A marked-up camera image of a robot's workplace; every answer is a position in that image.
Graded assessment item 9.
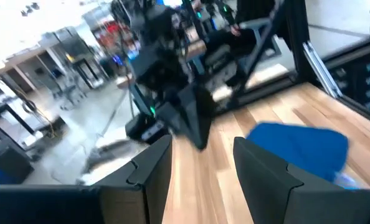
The black computer tower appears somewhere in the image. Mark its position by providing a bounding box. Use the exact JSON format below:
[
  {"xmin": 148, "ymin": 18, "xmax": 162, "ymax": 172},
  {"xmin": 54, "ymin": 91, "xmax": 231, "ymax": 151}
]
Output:
[{"xmin": 0, "ymin": 136, "xmax": 35, "ymax": 186}]

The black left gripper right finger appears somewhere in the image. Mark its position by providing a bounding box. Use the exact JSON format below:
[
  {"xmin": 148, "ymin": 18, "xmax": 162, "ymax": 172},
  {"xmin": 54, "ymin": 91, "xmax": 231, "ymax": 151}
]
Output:
[{"xmin": 233, "ymin": 136, "xmax": 370, "ymax": 224}]

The person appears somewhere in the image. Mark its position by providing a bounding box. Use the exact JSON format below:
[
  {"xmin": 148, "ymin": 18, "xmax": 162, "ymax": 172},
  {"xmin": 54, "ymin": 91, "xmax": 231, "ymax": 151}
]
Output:
[{"xmin": 203, "ymin": 0, "xmax": 267, "ymax": 60}]

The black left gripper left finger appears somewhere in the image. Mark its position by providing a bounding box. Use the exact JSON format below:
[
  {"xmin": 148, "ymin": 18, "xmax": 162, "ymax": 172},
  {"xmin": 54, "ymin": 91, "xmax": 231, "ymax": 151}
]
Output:
[{"xmin": 0, "ymin": 134, "xmax": 173, "ymax": 224}]

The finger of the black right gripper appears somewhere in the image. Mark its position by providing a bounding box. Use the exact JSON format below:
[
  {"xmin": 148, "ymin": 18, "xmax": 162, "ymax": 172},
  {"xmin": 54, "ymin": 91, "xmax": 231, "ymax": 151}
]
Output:
[
  {"xmin": 172, "ymin": 82, "xmax": 219, "ymax": 151},
  {"xmin": 124, "ymin": 103, "xmax": 176, "ymax": 144}
]

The black box with blue labels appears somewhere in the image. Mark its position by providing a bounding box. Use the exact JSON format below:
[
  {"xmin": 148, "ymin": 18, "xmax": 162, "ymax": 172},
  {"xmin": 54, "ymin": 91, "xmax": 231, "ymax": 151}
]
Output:
[{"xmin": 325, "ymin": 40, "xmax": 370, "ymax": 119}]

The silver aluminium bracket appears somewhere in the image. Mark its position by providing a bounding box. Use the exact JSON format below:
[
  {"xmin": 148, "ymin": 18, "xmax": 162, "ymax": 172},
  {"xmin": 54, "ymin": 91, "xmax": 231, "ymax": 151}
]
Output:
[{"xmin": 302, "ymin": 42, "xmax": 343, "ymax": 99}]

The wooden shelf unit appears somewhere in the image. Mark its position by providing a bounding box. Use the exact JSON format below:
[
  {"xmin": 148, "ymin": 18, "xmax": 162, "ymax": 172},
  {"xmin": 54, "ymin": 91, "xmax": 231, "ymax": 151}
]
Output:
[{"xmin": 0, "ymin": 46, "xmax": 64, "ymax": 94}]

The dark blue cloth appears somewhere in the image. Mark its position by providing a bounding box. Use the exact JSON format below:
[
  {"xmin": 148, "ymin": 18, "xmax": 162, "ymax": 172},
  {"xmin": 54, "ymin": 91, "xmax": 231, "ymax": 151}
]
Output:
[{"xmin": 245, "ymin": 122, "xmax": 350, "ymax": 184}]

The red parts shelf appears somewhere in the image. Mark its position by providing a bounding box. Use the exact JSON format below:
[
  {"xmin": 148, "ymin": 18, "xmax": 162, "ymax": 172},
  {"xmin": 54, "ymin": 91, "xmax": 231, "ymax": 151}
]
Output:
[{"xmin": 93, "ymin": 18, "xmax": 133, "ymax": 54}]

